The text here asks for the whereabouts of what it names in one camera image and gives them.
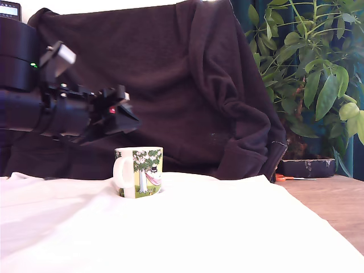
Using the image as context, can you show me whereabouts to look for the black computer monitor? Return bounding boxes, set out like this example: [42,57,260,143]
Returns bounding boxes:
[0,1,23,22]

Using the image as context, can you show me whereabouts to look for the orange handled scissors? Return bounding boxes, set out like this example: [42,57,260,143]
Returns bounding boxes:
[275,173,317,183]

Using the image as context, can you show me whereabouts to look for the white table cloth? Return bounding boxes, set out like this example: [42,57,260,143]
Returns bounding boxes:
[0,171,364,273]

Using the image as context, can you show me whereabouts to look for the dark plant pot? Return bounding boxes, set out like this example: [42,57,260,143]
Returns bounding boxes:
[279,158,337,179]

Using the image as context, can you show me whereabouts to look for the green illustrated coffee mug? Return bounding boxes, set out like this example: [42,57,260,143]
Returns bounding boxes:
[113,146,164,200]

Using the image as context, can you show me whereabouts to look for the green leafy houseplant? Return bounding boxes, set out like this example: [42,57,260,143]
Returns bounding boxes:
[245,0,364,177]

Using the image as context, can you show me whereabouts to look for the dark draped sweater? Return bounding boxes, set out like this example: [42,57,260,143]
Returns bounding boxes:
[0,0,289,184]

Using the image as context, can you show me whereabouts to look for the pale grey camera box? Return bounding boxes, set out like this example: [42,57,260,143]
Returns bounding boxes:
[39,40,77,86]

